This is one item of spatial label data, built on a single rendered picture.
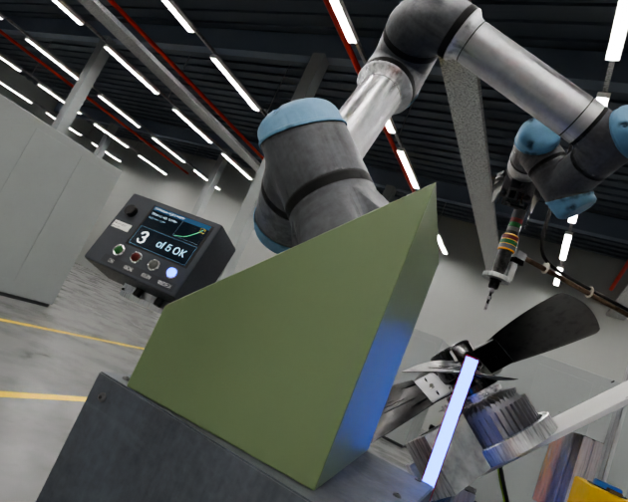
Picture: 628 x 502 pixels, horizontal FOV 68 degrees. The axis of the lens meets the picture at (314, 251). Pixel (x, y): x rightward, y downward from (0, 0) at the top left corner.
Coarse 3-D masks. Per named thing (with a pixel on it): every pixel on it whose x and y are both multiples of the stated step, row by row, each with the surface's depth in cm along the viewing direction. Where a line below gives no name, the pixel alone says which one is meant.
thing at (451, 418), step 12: (468, 360) 85; (468, 372) 84; (468, 384) 83; (456, 396) 83; (456, 408) 83; (444, 420) 83; (456, 420) 82; (444, 432) 82; (444, 444) 82; (432, 456) 82; (444, 456) 81; (432, 468) 81; (432, 480) 81
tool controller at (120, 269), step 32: (128, 224) 105; (160, 224) 104; (192, 224) 102; (96, 256) 102; (128, 256) 101; (160, 256) 99; (192, 256) 98; (224, 256) 106; (160, 288) 95; (192, 288) 99
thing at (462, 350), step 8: (456, 344) 123; (464, 344) 124; (440, 352) 124; (448, 352) 123; (456, 352) 122; (464, 352) 122; (472, 352) 124; (432, 360) 126; (440, 360) 124; (448, 360) 122; (480, 368) 123; (440, 376) 125; (448, 376) 122; (456, 376) 121; (448, 384) 124; (472, 384) 118; (480, 384) 117; (488, 384) 118; (472, 392) 117; (448, 400) 123
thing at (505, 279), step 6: (516, 252) 122; (522, 252) 122; (510, 258) 123; (516, 258) 121; (522, 258) 122; (510, 264) 122; (516, 264) 122; (522, 264) 122; (486, 270) 120; (510, 270) 121; (486, 276) 121; (492, 276) 119; (498, 276) 118; (504, 276) 118; (510, 276) 121; (504, 282) 120
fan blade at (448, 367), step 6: (420, 366) 102; (426, 366) 102; (432, 366) 101; (438, 366) 102; (444, 366) 102; (450, 366) 103; (456, 366) 103; (402, 372) 99; (408, 372) 98; (414, 372) 97; (420, 372) 97; (426, 372) 96; (432, 372) 95; (438, 372) 95; (444, 372) 94; (450, 372) 94; (492, 378) 101; (498, 378) 95; (504, 378) 92; (510, 378) 91; (516, 378) 92
